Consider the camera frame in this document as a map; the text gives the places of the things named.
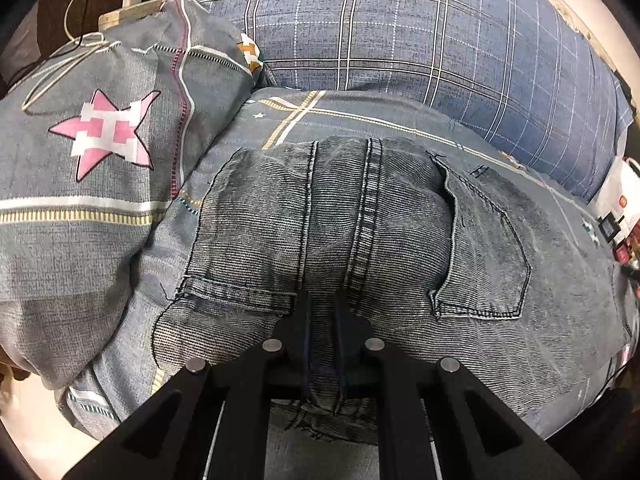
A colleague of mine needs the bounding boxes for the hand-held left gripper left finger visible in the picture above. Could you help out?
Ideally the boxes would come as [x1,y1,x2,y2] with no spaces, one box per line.
[62,289,313,480]

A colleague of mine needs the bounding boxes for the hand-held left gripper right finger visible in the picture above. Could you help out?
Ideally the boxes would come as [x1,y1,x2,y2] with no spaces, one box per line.
[332,291,568,480]

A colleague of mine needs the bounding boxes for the grey denim pants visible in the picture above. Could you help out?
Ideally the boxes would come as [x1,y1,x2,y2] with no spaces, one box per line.
[150,136,632,448]

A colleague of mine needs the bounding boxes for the grey pillow with pink star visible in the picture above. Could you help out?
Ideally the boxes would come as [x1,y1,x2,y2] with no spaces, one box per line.
[0,0,263,391]

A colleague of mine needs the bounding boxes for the white paper bag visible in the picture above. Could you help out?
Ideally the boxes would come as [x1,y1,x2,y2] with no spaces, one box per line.
[587,156,640,261]

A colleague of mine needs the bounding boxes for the grey patterned bed sheet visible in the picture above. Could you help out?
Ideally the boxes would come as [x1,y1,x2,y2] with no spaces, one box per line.
[57,87,637,441]

